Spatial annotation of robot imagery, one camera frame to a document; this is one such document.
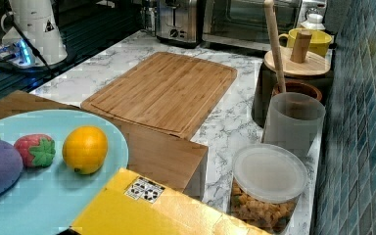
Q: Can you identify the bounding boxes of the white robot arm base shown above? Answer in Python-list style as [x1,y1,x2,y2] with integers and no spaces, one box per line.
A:
[2,0,68,68]

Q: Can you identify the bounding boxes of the bamboo cutting board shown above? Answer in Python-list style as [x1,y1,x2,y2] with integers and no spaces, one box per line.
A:
[81,52,237,140]

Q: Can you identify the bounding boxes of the wooden block stand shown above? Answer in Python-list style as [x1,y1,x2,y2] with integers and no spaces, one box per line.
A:
[0,90,208,201]

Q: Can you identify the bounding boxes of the clear food container with lid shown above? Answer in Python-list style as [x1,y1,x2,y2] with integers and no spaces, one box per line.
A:
[229,144,307,234]

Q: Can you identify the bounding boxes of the frosted translucent cup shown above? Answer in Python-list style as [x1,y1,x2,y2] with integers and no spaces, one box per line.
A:
[262,92,326,159]

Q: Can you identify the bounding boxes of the yellow cardboard box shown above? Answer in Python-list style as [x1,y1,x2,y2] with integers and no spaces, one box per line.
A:
[70,168,270,235]

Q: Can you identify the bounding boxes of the orange toy fruit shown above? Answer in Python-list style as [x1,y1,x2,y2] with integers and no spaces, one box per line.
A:
[62,125,109,174]

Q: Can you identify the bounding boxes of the brown ceramic utensil pot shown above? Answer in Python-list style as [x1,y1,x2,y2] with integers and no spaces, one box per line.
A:
[285,80,322,102]

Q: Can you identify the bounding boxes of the yellow mug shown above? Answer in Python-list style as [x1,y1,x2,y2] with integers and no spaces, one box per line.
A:
[278,28,332,57]

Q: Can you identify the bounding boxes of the light blue plate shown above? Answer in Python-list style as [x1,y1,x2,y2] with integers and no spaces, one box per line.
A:
[0,110,128,235]

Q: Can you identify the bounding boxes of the long wooden utensil handle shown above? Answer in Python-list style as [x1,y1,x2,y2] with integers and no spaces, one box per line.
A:
[263,0,286,93]

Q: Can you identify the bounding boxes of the black cable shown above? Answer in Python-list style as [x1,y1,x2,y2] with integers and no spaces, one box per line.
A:
[3,0,54,73]

